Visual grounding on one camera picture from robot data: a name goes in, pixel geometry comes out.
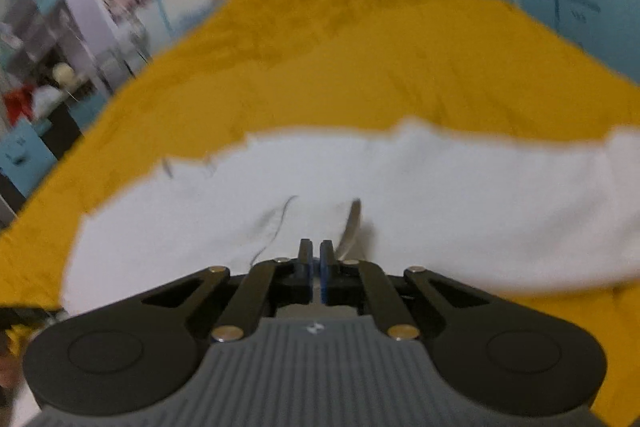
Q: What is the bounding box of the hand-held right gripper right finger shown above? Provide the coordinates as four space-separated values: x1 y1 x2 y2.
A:
318 238 491 342

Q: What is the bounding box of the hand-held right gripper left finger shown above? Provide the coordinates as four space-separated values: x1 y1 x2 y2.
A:
141 238 319 342

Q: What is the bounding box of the white sweatshirt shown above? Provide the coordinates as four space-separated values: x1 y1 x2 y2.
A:
62 119 640 315

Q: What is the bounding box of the yellow bed blanket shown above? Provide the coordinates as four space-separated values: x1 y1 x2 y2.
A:
0 0 640 427

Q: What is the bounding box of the blue low cabinet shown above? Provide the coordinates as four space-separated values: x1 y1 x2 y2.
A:
0 117 57 198

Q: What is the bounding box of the cream round object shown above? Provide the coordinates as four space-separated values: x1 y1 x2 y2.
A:
52 62 76 86

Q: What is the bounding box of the red cloth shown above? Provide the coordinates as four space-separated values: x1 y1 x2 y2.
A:
4 88 35 124

